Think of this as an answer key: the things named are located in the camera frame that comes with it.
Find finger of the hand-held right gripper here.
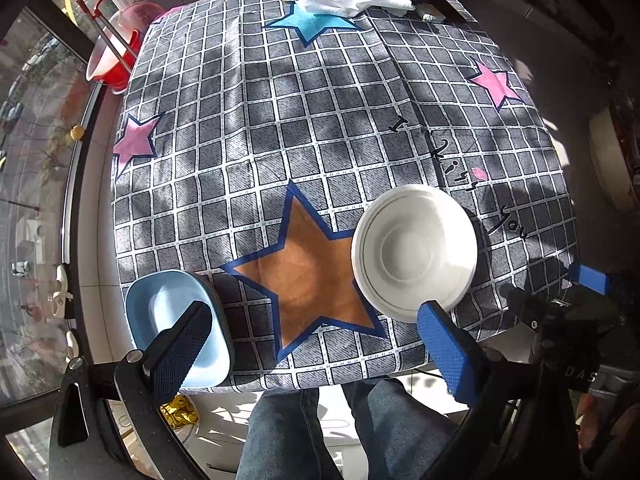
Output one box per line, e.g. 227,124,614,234
566,261,640,313
506,284,543,332

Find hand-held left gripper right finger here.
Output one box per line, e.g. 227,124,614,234
416,301,583,480

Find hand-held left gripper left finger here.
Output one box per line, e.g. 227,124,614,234
48,300,214,480

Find blue square plate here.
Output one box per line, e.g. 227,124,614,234
125,270,235,388

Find white paper bowl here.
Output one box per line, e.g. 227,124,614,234
351,184,479,319

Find yellow crumpled wrapper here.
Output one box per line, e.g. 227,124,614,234
160,395,199,429

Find person's right leg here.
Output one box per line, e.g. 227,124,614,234
345,377,462,480

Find round beige object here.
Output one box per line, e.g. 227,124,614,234
587,102,640,213

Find grey checked star tablecloth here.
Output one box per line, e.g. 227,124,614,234
111,0,582,392

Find red plastic basin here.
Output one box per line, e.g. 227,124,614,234
86,30,144,97

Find metal rods with red clip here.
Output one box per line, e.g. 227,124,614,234
75,0,139,62

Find pink plastic basin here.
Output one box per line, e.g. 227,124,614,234
107,1,166,37

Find black window frame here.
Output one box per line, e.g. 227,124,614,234
0,0,132,480

